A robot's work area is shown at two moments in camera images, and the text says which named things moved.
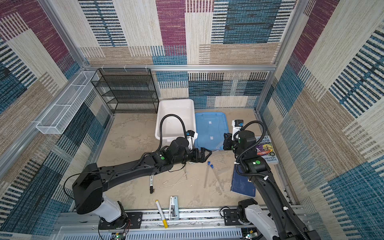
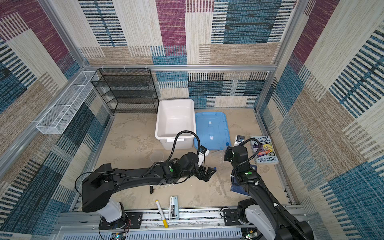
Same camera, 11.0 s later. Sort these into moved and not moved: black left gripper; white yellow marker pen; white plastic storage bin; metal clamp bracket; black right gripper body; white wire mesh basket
Moved: black right gripper body; black left gripper
Not moved: white yellow marker pen; white plastic storage bin; white wire mesh basket; metal clamp bracket
